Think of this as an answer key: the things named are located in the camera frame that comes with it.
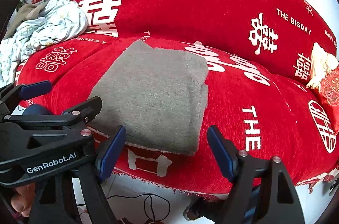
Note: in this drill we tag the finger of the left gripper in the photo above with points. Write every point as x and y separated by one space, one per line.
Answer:
83 113
12 95

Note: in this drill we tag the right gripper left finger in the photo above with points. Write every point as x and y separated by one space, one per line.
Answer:
55 200

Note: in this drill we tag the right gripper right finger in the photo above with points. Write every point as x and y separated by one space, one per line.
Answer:
262 190

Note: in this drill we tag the grey knit garment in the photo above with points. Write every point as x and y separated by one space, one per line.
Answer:
158 95

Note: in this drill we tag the person's left hand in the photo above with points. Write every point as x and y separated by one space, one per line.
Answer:
22 201

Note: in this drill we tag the light blue floral quilt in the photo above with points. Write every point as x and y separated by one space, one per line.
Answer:
58 21

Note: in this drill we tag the red embroidered pillow near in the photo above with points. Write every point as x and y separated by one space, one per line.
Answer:
324 81

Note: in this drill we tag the red wedding bedspread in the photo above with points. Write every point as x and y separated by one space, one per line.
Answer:
258 55

